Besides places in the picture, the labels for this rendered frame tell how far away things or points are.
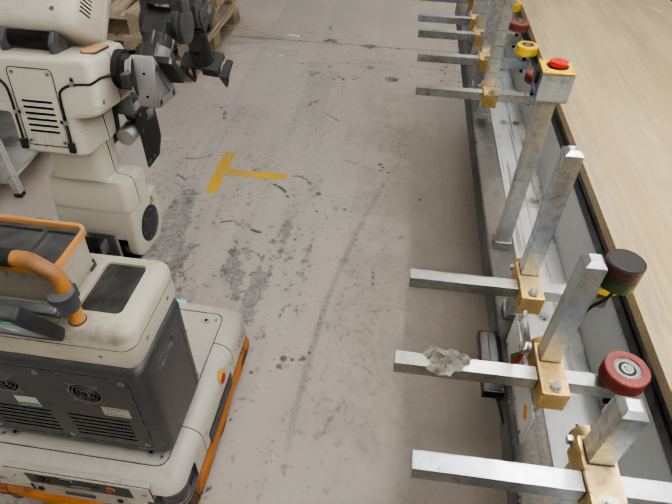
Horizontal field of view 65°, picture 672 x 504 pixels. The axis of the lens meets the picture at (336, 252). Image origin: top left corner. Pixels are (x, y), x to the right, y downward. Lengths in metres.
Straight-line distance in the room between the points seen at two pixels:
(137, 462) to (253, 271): 1.07
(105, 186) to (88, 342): 0.42
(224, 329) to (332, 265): 0.76
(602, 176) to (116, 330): 1.26
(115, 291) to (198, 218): 1.49
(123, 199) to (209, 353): 0.60
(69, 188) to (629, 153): 1.52
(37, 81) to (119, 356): 0.60
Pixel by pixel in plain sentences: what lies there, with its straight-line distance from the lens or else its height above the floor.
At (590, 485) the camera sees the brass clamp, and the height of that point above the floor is 0.97.
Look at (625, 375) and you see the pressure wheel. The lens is 1.10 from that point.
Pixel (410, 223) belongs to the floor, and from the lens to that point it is 2.69.
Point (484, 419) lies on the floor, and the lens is 2.04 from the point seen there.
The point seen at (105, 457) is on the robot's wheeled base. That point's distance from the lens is 1.68.
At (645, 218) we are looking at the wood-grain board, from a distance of 1.49.
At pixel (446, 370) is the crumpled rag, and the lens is 1.04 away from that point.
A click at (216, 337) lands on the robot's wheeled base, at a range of 1.83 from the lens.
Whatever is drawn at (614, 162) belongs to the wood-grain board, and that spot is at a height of 0.90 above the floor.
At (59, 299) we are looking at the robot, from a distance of 1.17.
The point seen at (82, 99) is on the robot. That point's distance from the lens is 1.28.
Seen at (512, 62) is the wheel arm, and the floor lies 0.84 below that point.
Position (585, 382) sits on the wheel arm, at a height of 0.86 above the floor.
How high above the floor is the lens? 1.70
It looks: 43 degrees down
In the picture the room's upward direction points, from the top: 2 degrees clockwise
